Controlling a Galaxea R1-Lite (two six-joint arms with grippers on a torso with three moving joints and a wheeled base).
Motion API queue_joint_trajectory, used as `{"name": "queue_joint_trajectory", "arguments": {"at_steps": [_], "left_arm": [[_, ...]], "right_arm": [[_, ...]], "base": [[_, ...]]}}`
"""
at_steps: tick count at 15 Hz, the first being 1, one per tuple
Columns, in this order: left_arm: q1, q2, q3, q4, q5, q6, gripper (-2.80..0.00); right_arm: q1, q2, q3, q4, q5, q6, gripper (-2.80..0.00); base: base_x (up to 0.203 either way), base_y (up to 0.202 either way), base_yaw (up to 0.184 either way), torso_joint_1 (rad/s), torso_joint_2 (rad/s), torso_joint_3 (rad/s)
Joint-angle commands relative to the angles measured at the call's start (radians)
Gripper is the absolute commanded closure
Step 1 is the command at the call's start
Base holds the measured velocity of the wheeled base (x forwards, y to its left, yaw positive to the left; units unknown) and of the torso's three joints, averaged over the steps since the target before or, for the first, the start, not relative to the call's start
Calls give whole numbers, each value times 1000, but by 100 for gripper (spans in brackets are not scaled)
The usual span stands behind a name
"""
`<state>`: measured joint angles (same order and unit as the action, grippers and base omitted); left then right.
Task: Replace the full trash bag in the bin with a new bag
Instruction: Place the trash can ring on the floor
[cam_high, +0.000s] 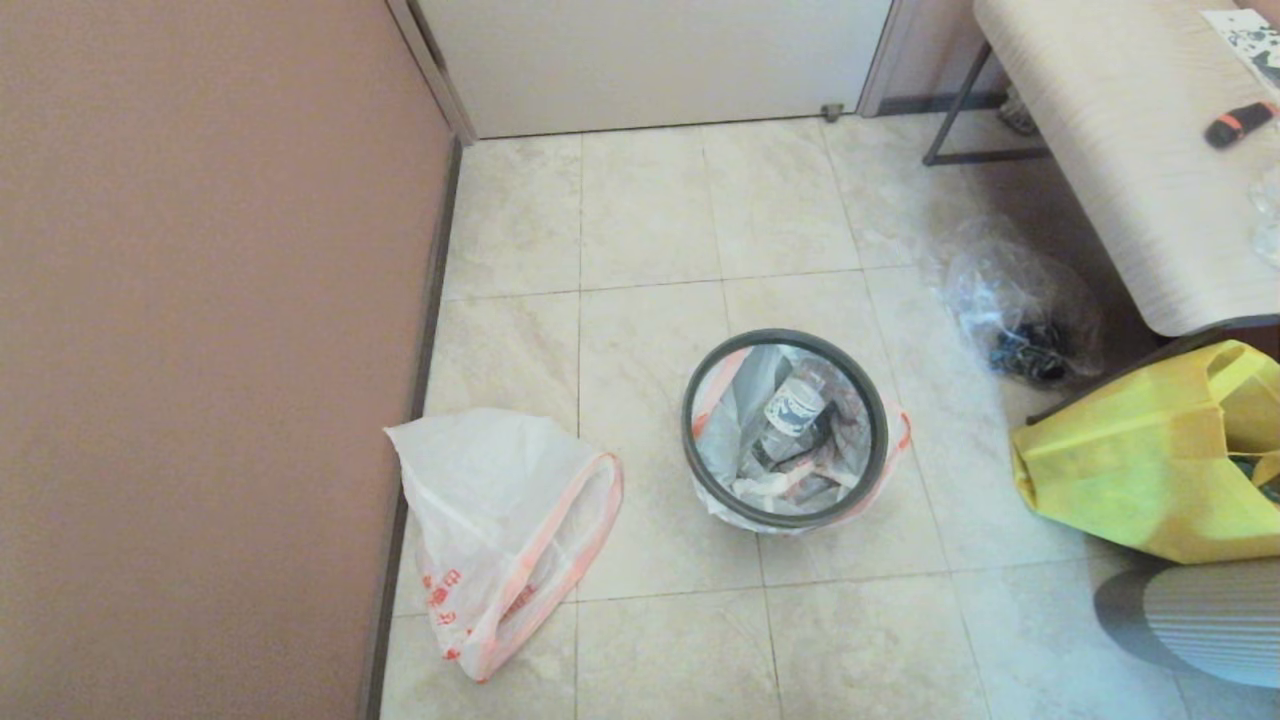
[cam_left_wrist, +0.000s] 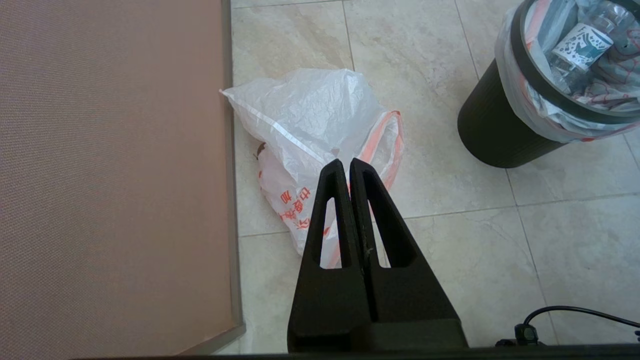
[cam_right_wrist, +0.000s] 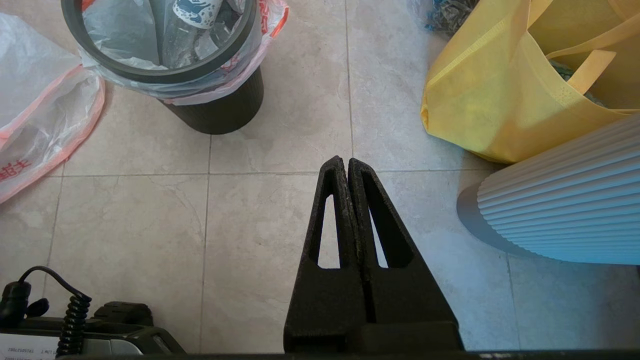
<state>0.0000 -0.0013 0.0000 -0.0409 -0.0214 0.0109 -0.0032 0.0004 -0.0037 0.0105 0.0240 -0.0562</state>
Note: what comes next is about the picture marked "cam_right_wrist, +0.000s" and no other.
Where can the white ribbed cylinder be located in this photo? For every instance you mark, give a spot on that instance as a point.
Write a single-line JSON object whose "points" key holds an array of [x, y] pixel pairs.
{"points": [[565, 205]]}

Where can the black trash bin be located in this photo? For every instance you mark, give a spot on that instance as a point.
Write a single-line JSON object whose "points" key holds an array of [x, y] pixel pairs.
{"points": [[225, 110]]}

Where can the white red-print trash bag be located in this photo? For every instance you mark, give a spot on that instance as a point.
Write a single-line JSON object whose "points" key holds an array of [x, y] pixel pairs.
{"points": [[40, 100], [125, 40]]}

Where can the empty white red-print trash bag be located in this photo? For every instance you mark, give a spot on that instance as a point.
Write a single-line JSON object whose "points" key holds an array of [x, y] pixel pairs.
{"points": [[40, 100]]}

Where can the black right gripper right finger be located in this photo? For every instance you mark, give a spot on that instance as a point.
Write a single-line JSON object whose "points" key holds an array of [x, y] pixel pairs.
{"points": [[410, 300]]}

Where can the clear plastic bag dark contents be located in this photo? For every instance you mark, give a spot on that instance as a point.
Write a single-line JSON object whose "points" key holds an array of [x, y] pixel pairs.
{"points": [[450, 15]]}

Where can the black robot chassis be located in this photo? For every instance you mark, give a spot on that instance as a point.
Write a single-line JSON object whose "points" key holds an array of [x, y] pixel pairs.
{"points": [[125, 330]]}

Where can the yellow non-woven tote bag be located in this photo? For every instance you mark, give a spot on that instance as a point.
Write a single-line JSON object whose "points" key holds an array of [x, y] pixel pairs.
{"points": [[490, 90]]}

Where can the plastic bottle blue-white label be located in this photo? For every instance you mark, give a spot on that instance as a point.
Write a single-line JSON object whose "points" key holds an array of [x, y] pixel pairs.
{"points": [[197, 12]]}

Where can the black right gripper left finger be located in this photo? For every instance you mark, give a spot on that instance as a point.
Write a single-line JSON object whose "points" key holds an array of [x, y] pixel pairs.
{"points": [[325, 310]]}

